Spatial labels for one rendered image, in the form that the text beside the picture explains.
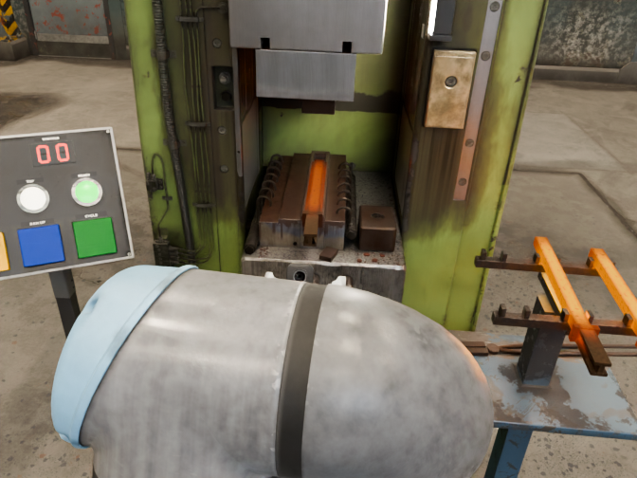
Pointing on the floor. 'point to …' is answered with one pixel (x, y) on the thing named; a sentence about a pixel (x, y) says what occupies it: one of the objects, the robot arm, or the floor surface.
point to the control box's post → (65, 298)
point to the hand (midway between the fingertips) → (305, 271)
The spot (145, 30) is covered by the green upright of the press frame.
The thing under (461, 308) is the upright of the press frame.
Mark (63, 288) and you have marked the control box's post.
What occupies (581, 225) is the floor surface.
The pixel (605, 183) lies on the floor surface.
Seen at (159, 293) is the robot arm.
